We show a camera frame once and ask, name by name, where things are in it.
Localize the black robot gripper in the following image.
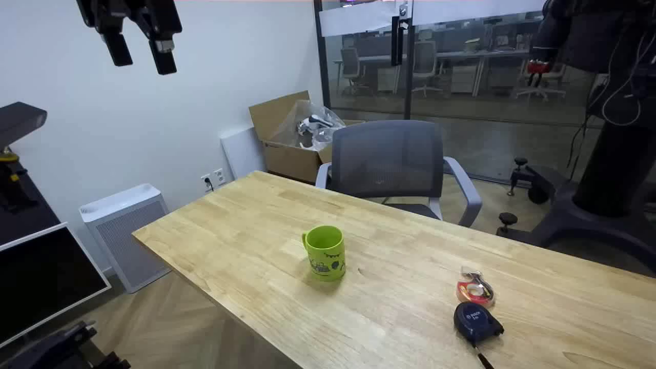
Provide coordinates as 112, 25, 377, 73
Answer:
74, 0, 184, 79

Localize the green printed mug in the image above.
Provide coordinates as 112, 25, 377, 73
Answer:
300, 223, 349, 284

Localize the black tilted equipment stand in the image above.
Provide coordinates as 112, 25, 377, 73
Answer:
0, 101, 49, 214

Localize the white air purifier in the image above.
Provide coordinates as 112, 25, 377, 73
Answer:
77, 180, 173, 296

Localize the open cardboard box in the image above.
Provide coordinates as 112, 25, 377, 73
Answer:
247, 90, 336, 184

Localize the clear plastic bag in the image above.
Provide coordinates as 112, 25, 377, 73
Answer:
292, 106, 347, 151

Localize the black computer monitor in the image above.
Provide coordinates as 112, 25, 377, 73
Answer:
0, 222, 112, 351

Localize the grey mesh office chair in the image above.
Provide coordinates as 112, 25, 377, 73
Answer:
314, 119, 484, 230

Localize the grey background office chair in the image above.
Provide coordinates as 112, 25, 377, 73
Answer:
408, 40, 442, 98

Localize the black wheeled base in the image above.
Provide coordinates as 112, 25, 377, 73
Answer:
0, 319, 131, 369

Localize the red office chair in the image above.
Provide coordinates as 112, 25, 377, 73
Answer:
521, 59, 570, 102

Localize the black round knob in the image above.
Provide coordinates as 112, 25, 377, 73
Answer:
496, 211, 521, 239

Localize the black clamp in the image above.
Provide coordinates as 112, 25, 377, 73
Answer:
506, 156, 557, 208

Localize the black tape measure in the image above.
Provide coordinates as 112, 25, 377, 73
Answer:
450, 299, 506, 369

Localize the black door handle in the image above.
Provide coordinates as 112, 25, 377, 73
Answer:
390, 14, 414, 68

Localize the black glass door post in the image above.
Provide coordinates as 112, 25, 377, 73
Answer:
402, 14, 415, 123

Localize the red orange key ring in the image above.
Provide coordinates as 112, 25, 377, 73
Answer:
454, 264, 496, 308

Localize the grey cable loop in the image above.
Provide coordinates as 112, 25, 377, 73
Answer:
598, 26, 649, 130

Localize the black pedestal column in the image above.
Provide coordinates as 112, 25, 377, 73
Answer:
497, 0, 656, 274

